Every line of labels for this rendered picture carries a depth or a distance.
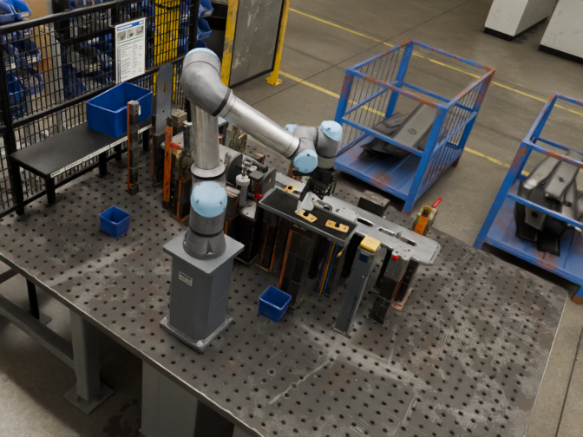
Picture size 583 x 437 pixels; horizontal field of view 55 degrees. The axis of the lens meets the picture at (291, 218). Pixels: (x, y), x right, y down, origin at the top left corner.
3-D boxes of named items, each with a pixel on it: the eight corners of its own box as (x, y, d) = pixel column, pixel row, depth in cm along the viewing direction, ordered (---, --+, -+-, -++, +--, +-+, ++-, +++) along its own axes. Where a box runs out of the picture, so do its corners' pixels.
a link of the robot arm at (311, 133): (287, 134, 179) (321, 138, 181) (284, 119, 188) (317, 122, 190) (284, 156, 183) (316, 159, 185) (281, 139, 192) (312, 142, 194)
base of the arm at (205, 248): (207, 266, 187) (209, 244, 182) (173, 245, 193) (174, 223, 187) (234, 245, 198) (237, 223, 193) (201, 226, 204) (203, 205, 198)
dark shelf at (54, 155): (182, 112, 295) (183, 107, 293) (47, 180, 226) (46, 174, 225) (149, 98, 301) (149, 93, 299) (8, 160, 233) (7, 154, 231)
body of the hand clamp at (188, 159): (190, 216, 273) (194, 154, 252) (181, 223, 268) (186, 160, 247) (180, 211, 275) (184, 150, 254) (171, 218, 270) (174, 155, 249)
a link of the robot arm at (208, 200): (187, 233, 184) (190, 199, 176) (189, 209, 195) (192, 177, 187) (224, 236, 186) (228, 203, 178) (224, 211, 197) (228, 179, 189)
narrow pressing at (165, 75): (170, 127, 279) (173, 62, 259) (155, 135, 270) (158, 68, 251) (169, 127, 279) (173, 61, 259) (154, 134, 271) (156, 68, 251)
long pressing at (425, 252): (444, 242, 242) (445, 239, 241) (429, 270, 224) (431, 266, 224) (186, 130, 282) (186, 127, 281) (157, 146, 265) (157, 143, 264)
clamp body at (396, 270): (393, 312, 243) (418, 249, 222) (384, 328, 235) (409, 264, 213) (373, 302, 246) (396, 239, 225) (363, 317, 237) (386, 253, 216)
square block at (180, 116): (184, 172, 303) (187, 112, 282) (174, 178, 297) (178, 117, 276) (172, 166, 306) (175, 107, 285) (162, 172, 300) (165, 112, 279)
